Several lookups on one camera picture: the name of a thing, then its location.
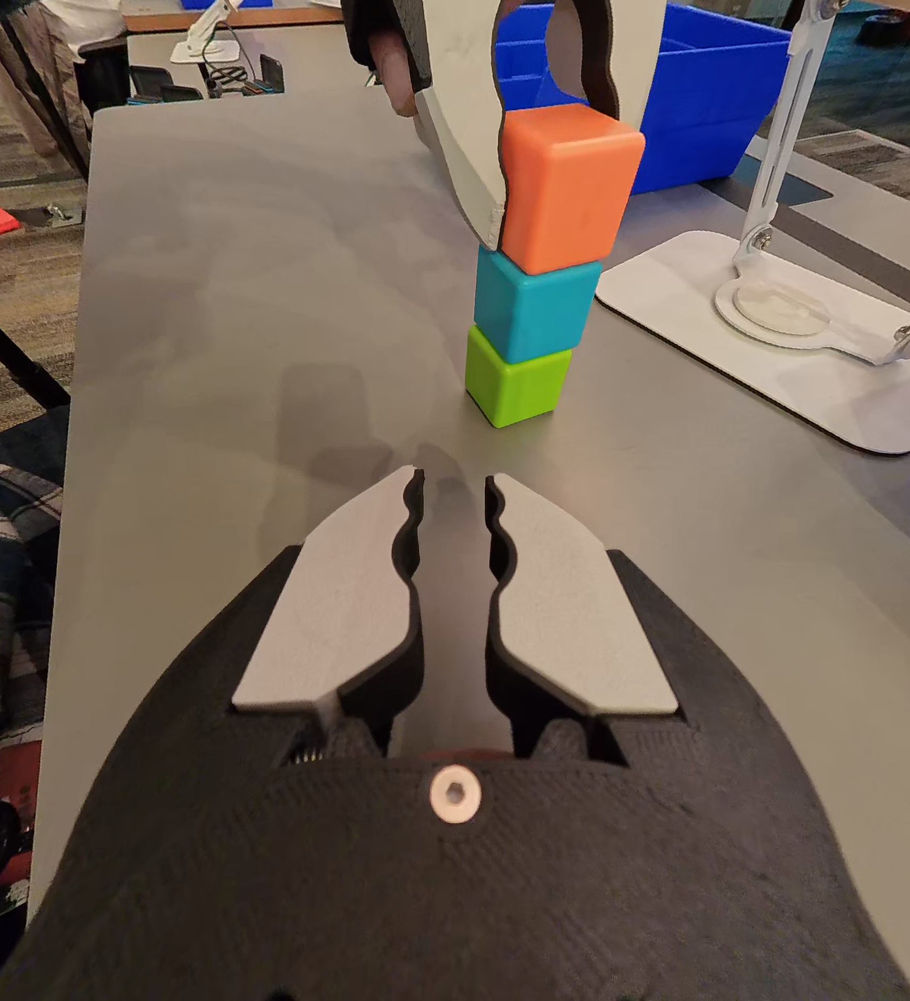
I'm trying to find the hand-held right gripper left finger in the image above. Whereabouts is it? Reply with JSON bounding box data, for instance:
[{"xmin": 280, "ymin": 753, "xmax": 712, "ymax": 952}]
[{"xmin": 231, "ymin": 465, "xmax": 426, "ymax": 757}]

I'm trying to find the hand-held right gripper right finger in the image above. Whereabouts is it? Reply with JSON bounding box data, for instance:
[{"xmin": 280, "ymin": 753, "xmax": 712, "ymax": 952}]
[{"xmin": 485, "ymin": 472, "xmax": 680, "ymax": 760}]

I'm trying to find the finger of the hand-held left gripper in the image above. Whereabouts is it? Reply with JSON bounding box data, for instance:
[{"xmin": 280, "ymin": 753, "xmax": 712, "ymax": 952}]
[
  {"xmin": 412, "ymin": 0, "xmax": 511, "ymax": 251},
  {"xmin": 552, "ymin": 0, "xmax": 669, "ymax": 138}
]

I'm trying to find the blue plastic bin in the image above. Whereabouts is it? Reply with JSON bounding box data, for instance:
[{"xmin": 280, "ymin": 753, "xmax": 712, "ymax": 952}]
[{"xmin": 494, "ymin": 2, "xmax": 794, "ymax": 197}]

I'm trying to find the orange cube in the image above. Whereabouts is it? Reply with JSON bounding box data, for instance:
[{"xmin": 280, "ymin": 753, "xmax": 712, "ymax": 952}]
[{"xmin": 498, "ymin": 103, "xmax": 647, "ymax": 276}]

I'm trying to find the green cube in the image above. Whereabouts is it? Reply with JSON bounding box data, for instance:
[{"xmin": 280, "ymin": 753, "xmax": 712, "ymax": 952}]
[{"xmin": 464, "ymin": 324, "xmax": 575, "ymax": 430}]

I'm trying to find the teal cube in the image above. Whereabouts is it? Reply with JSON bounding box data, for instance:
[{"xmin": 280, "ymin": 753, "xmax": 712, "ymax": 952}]
[{"xmin": 473, "ymin": 252, "xmax": 605, "ymax": 365}]

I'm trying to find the white desk stand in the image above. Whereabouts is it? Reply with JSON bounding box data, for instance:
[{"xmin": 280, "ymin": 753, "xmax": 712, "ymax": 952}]
[{"xmin": 169, "ymin": 0, "xmax": 247, "ymax": 65}]

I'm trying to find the grey desk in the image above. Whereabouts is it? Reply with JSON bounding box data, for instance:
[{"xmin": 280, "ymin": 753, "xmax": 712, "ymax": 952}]
[{"xmin": 27, "ymin": 74, "xmax": 910, "ymax": 1001}]

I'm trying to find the person's left hand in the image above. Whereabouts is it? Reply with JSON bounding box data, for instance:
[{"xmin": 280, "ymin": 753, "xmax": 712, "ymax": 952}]
[{"xmin": 369, "ymin": 30, "xmax": 419, "ymax": 118}]

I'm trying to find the grey table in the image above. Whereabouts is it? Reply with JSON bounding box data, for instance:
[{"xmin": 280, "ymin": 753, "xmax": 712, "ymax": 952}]
[{"xmin": 125, "ymin": 23, "xmax": 347, "ymax": 99}]

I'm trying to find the white stand with wooden board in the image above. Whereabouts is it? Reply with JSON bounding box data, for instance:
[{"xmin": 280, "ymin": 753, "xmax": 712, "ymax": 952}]
[{"xmin": 594, "ymin": 0, "xmax": 910, "ymax": 456}]

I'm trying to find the person's plaid shirt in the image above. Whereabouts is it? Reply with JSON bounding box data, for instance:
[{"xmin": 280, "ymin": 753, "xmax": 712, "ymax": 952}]
[{"xmin": 0, "ymin": 438, "xmax": 65, "ymax": 752}]

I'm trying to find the black chair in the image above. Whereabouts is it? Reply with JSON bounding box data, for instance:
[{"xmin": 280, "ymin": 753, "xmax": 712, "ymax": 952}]
[{"xmin": 0, "ymin": 277, "xmax": 73, "ymax": 409}]

